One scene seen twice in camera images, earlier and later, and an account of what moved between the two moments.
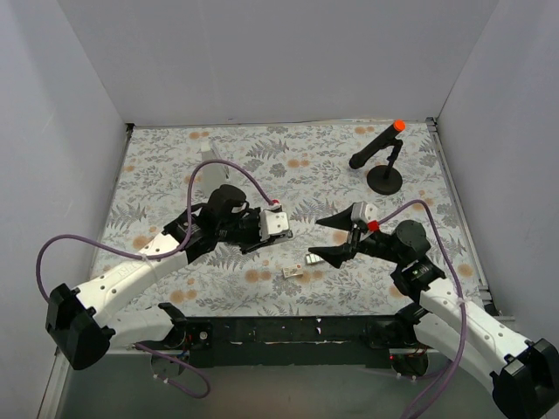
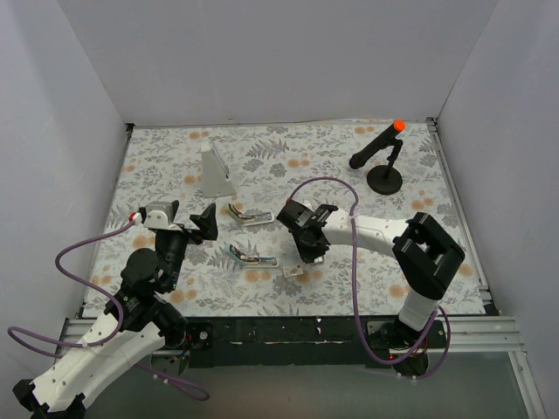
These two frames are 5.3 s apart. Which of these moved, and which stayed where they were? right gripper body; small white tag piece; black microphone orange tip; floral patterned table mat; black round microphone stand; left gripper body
Moved: right gripper body; left gripper body
Stayed: floral patterned table mat; black microphone orange tip; black round microphone stand; small white tag piece
